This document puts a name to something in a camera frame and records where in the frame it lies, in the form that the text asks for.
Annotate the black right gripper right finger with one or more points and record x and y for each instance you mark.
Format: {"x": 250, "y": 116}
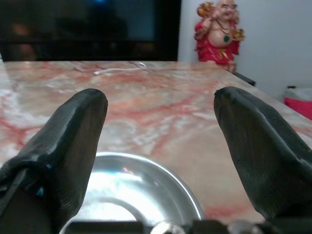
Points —
{"x": 263, "y": 151}

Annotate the shiny steel plate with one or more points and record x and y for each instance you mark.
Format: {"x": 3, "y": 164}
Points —
{"x": 136, "y": 185}

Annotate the red and white bag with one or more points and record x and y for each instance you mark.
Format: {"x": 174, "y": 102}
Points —
{"x": 299, "y": 101}

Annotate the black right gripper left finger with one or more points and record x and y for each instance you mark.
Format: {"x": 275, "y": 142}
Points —
{"x": 61, "y": 146}

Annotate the red laughing Buddha statue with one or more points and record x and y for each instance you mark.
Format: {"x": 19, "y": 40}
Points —
{"x": 219, "y": 34}

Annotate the black television screen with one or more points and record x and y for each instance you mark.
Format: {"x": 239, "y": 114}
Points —
{"x": 90, "y": 29}

